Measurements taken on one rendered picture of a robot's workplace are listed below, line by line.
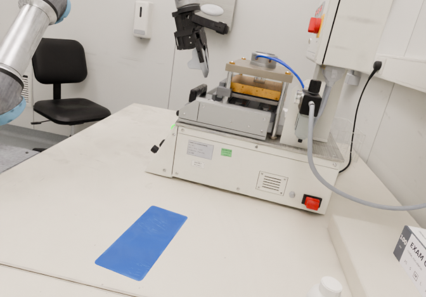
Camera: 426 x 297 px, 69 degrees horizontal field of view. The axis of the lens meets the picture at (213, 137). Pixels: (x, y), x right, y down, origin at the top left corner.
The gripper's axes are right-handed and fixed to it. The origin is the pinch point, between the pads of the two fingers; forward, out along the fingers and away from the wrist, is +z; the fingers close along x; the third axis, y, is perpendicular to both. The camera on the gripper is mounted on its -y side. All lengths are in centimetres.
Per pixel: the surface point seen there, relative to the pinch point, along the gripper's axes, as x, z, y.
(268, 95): 10.3, 8.3, -18.7
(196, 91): 6.6, 4.5, 2.6
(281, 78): 13.5, 3.9, -22.9
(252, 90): 10.3, 6.2, -14.6
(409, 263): 38, 41, -43
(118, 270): 55, 29, 9
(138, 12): -128, -45, 76
